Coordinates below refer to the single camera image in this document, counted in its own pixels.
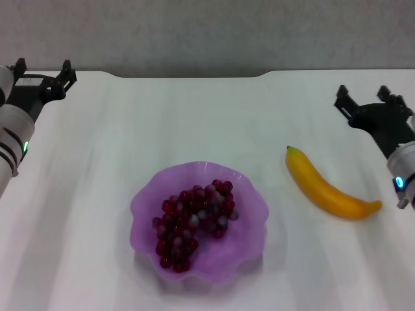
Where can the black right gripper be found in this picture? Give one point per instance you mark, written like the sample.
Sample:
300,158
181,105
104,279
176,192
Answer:
382,123

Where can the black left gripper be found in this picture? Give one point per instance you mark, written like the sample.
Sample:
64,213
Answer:
29,94

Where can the yellow banana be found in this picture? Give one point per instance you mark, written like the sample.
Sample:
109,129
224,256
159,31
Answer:
324,191

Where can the red grape bunch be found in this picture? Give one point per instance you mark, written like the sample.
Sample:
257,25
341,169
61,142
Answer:
188,214

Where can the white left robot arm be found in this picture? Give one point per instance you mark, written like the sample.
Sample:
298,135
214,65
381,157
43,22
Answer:
11,136

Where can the purple wavy plastic bowl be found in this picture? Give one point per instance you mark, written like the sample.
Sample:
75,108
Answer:
243,233

